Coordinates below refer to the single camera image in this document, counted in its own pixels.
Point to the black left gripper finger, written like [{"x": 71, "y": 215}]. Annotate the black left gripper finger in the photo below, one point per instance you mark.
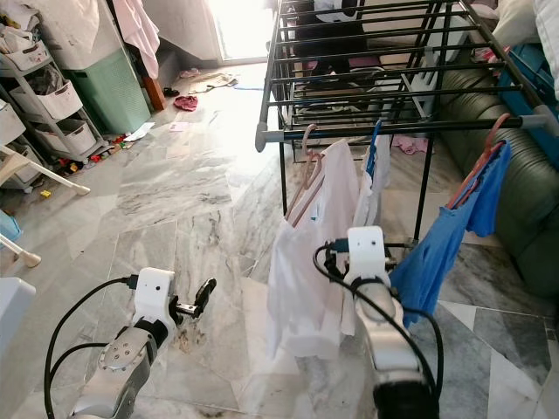
[{"x": 205, "y": 297}]

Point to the white shirt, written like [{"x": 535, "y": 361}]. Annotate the white shirt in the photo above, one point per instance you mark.
[{"x": 301, "y": 271}]

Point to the pink clothes hanger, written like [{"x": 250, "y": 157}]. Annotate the pink clothes hanger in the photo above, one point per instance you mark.
[
  {"x": 308, "y": 157},
  {"x": 476, "y": 170}
]

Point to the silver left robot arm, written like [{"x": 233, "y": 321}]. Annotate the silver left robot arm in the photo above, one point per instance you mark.
[{"x": 118, "y": 358}]

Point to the blue clothes hanger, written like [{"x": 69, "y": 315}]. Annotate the blue clothes hanger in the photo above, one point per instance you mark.
[{"x": 374, "y": 153}]

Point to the grey folding table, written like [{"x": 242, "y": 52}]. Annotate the grey folding table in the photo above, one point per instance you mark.
[{"x": 13, "y": 314}]

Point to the white paper sheet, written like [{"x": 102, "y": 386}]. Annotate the white paper sheet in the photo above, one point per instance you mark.
[{"x": 138, "y": 132}]

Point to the cream baby high chair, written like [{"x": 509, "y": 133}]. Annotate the cream baby high chair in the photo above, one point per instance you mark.
[{"x": 52, "y": 179}]

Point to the pink slippers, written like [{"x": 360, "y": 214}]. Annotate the pink slippers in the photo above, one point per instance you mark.
[{"x": 185, "y": 103}]

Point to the large white garment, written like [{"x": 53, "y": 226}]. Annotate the large white garment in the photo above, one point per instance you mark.
[{"x": 377, "y": 188}]

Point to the black clothes drying rack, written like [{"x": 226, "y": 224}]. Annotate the black clothes drying rack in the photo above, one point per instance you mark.
[{"x": 341, "y": 133}]

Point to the beige floor mat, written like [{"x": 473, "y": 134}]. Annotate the beige floor mat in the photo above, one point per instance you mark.
[{"x": 208, "y": 81}]

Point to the green plastic storage bin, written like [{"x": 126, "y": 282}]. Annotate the green plastic storage bin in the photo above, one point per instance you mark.
[{"x": 113, "y": 96}]

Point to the blue shirt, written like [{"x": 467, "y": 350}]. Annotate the blue shirt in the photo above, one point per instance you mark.
[{"x": 437, "y": 253}]

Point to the white storage trolley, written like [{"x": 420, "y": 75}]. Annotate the white storage trolley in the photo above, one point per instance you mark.
[{"x": 57, "y": 100}]

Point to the pink towel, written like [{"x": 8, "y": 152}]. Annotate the pink towel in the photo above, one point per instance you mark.
[{"x": 138, "y": 35}]

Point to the person in dark trousers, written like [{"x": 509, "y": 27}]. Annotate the person in dark trousers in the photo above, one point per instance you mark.
[{"x": 327, "y": 44}]

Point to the dark green sofa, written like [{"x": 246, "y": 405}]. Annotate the dark green sofa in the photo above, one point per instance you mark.
[{"x": 533, "y": 201}]

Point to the blue plastic box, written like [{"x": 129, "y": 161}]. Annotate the blue plastic box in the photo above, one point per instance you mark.
[{"x": 528, "y": 87}]

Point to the white pillow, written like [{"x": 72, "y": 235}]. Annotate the white pillow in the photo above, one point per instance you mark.
[{"x": 517, "y": 22}]

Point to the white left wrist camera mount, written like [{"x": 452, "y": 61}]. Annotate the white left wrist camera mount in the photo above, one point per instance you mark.
[{"x": 155, "y": 295}]

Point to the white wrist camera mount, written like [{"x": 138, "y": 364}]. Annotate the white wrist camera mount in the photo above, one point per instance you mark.
[
  {"x": 155, "y": 295},
  {"x": 367, "y": 253}
]

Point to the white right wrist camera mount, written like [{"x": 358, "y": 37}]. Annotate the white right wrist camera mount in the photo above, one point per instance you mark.
[{"x": 367, "y": 253}]

